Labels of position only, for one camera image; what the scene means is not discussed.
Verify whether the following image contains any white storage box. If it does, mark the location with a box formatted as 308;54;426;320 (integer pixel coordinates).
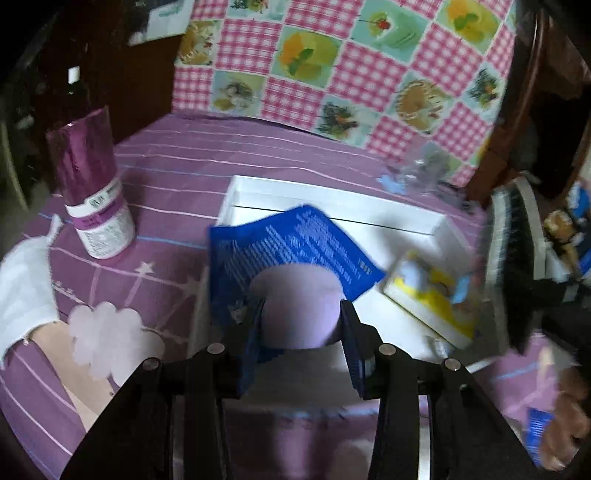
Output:
187;174;497;416

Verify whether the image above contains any purple striped tablecloth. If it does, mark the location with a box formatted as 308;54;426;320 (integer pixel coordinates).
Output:
0;113;591;480

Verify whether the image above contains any dark wooden cabinet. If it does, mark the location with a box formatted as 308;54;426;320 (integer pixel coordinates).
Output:
28;0;195;144

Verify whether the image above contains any purple lotion bottle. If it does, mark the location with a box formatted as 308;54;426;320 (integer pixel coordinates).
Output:
45;67;137;260

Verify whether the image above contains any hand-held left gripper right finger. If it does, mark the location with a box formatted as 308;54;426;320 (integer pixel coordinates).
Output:
339;299;541;480

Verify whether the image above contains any pink checked printed cloth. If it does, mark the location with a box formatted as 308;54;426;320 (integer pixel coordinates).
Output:
171;0;518;188

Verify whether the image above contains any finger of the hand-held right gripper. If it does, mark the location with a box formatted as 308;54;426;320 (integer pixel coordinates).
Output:
503;265;568;354

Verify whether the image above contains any brown wooden cabinet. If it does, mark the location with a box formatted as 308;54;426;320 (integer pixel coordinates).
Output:
462;0;591;195

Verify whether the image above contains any blue printed packet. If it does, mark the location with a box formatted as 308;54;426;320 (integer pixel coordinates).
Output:
525;407;557;464
209;205;386;370

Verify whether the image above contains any white cloth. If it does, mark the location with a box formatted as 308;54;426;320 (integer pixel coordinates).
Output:
0;215;63;370

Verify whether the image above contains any yellow white packet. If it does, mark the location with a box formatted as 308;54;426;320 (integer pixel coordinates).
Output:
382;256;478;349

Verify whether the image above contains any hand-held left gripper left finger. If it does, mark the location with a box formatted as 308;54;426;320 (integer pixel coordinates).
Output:
60;298;269;480

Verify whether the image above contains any pale printed bag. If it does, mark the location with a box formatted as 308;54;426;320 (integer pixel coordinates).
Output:
127;0;195;47

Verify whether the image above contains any colourful printed box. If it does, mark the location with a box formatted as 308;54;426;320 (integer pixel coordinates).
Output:
542;185;591;282

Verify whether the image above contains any clear drinking glass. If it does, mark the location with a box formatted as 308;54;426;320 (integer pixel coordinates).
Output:
388;141;455;197

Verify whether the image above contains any green plaid fabric pouch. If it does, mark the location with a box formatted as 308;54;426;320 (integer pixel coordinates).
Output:
480;178;548;352

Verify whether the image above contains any person's right hand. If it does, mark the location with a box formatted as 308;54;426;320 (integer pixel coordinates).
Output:
542;364;591;469

